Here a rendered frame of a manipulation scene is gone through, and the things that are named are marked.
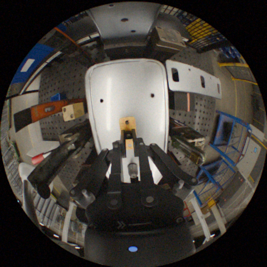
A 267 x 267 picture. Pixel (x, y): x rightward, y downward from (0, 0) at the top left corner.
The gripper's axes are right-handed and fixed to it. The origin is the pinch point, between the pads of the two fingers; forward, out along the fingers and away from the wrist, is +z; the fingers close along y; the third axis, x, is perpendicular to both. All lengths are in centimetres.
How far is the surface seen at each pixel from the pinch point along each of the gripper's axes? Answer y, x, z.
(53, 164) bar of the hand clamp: -15.1, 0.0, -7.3
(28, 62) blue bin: -34.5, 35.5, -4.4
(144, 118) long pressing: 4.4, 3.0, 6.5
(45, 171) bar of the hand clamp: -15.5, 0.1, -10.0
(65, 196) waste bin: -232, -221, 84
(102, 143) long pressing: -7.9, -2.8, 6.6
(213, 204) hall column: 499, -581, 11
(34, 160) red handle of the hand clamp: -24.7, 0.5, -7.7
